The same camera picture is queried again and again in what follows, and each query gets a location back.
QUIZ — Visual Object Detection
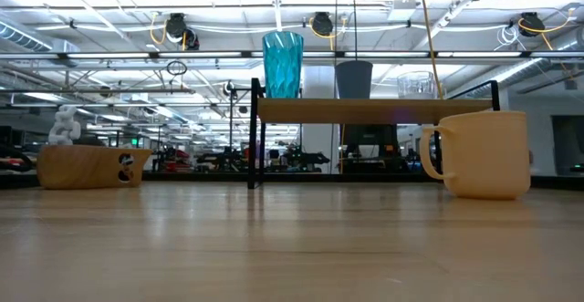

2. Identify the black monitor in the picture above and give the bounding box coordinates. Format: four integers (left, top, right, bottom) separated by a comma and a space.
340, 123, 399, 148

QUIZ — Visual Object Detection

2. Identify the black reel with yellow cable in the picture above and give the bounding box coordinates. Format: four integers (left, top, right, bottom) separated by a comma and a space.
150, 12, 201, 51
517, 8, 576, 52
304, 11, 348, 38

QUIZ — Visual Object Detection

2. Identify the grey-blue ribbed cup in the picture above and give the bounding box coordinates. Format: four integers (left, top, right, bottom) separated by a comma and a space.
335, 59, 374, 100

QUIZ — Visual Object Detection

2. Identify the blue faceted plastic tumbler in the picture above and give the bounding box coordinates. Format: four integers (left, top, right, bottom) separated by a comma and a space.
262, 30, 305, 99

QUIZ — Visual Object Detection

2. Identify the clear glass cup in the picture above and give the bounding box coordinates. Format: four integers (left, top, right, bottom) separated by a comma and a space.
396, 70, 436, 100

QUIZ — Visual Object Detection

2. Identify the white cable coil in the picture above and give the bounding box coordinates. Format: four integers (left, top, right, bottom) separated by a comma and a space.
495, 24, 520, 47

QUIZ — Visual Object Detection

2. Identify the wooden shelf with black frame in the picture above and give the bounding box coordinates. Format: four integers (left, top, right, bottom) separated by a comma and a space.
247, 77, 501, 190

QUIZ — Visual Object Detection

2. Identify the black cable loop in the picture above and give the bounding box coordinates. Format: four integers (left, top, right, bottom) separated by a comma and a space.
165, 59, 189, 77

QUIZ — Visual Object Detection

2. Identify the cream mug with handle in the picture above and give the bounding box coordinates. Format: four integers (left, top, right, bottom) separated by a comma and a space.
418, 110, 533, 201

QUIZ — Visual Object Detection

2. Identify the black curved hose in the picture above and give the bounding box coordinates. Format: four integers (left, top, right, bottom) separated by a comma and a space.
0, 144, 34, 172

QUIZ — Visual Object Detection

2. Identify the wooden cup with holed handle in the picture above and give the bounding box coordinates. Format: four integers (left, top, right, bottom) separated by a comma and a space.
36, 145, 154, 191

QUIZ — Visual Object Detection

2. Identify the black hanging cable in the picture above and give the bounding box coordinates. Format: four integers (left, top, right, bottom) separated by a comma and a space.
349, 0, 360, 62

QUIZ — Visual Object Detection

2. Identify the yellow hanging cable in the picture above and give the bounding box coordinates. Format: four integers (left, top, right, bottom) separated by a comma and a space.
418, 0, 444, 100

